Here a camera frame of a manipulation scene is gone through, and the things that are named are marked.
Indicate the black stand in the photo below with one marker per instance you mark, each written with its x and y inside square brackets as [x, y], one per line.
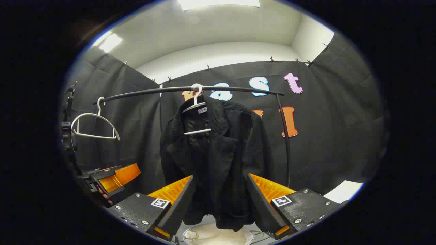
[69, 136]

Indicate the white sheet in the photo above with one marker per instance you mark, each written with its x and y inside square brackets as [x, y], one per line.
[344, 191]

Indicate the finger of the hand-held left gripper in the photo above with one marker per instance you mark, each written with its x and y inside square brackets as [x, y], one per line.
[102, 173]
[119, 178]

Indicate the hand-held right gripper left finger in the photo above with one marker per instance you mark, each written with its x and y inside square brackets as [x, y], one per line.
[178, 204]

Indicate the white laundry hamper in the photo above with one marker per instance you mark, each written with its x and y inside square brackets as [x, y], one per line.
[218, 236]

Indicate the small ceiling light panel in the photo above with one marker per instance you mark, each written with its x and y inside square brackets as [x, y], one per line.
[109, 41]

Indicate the black backdrop cloth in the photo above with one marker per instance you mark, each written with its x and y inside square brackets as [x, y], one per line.
[340, 136]

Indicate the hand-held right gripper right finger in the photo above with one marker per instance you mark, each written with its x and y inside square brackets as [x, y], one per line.
[260, 204]

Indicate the row of small black clips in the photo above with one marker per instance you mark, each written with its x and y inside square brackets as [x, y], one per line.
[271, 60]

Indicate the black jacket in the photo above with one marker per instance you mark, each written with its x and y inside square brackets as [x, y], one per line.
[218, 160]

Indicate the white plastic clothes hanger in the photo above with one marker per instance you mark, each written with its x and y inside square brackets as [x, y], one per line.
[95, 136]
[197, 131]

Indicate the large ceiling light panel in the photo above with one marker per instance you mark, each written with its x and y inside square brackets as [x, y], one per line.
[218, 3]

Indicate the black clothes rack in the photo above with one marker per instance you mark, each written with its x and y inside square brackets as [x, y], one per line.
[288, 160]

